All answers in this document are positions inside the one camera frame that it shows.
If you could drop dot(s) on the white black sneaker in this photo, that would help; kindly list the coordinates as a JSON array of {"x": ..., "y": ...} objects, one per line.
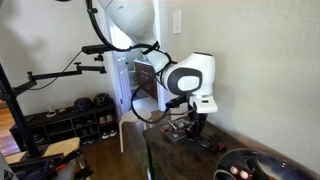
[
  {"x": 113, "y": 132},
  {"x": 105, "y": 135}
]

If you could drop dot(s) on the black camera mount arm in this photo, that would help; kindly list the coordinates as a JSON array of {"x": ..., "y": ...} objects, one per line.
[{"x": 60, "y": 71}]

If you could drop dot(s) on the dark vented bike helmet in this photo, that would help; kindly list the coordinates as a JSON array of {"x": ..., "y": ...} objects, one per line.
[{"x": 103, "y": 99}]

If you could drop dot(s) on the black orange clamp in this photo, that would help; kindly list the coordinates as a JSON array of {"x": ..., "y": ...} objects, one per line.
[{"x": 50, "y": 166}]

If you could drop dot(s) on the red bike light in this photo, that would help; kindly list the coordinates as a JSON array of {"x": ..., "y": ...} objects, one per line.
[{"x": 240, "y": 171}]

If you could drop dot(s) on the white round stool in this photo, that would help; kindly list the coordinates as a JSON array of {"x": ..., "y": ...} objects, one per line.
[{"x": 131, "y": 116}]

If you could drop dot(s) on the dark blue ceramic bowl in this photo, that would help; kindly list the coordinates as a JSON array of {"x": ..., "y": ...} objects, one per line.
[{"x": 266, "y": 163}]

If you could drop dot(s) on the dark wooden console table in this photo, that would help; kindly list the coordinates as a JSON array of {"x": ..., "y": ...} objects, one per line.
[{"x": 180, "y": 160}]

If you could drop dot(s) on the brown wooden vanity cabinet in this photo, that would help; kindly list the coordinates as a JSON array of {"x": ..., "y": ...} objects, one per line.
[{"x": 145, "y": 78}]

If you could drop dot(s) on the white light switch plate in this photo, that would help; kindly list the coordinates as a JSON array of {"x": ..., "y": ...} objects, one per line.
[{"x": 177, "y": 21}]

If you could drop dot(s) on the black bike helmet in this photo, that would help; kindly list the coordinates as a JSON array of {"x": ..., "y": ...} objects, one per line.
[{"x": 83, "y": 104}]

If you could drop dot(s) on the white pink shoe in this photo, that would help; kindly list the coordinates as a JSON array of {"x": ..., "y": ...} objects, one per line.
[
  {"x": 110, "y": 118},
  {"x": 102, "y": 120}
]

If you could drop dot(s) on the blue white square tray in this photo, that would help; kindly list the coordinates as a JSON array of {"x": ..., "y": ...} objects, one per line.
[{"x": 173, "y": 136}]

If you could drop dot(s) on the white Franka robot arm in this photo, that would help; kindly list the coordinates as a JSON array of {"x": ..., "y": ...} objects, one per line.
[{"x": 186, "y": 80}]

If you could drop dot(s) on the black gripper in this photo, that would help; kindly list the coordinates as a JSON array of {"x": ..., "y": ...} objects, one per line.
[{"x": 199, "y": 120}]

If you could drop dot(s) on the white door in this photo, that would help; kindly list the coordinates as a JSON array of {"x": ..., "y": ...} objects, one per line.
[{"x": 121, "y": 83}]

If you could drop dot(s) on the dark shoe rack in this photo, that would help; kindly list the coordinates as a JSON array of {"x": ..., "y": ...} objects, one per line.
[{"x": 66, "y": 115}]

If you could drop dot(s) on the black stereo camera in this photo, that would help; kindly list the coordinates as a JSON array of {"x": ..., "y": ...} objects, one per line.
[{"x": 95, "y": 49}]

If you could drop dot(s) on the black stand pole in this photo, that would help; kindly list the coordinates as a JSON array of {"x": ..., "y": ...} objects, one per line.
[{"x": 15, "y": 110}]

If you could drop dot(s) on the small black red object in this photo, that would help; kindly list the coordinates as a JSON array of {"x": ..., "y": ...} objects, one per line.
[{"x": 221, "y": 146}]

